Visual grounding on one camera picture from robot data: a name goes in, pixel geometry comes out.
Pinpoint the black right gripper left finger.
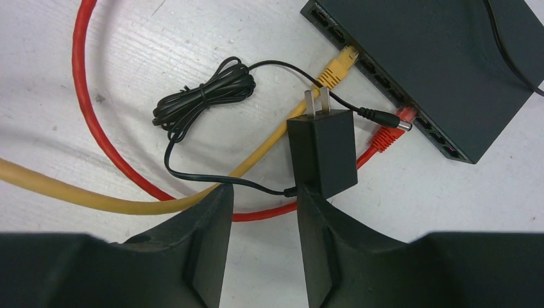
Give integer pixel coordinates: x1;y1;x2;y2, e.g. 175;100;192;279
1;184;234;307

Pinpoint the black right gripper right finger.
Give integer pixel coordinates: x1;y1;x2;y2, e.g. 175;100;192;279
297;189;543;307

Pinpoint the orange ethernet cable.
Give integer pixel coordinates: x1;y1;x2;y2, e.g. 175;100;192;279
0;45;361;216

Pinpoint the small black wall plug adapter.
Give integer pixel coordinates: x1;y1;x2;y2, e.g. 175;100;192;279
287;87;358;198

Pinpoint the black power plug cable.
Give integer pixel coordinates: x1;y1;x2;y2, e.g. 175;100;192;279
152;56;413;199

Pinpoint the black network switch box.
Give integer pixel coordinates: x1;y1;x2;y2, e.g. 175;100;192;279
301;0;543;164

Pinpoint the red ethernet cable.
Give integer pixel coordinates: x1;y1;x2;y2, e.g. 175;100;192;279
71;0;418;223

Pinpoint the black adapter mains cable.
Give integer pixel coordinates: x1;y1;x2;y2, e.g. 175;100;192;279
482;0;544;98

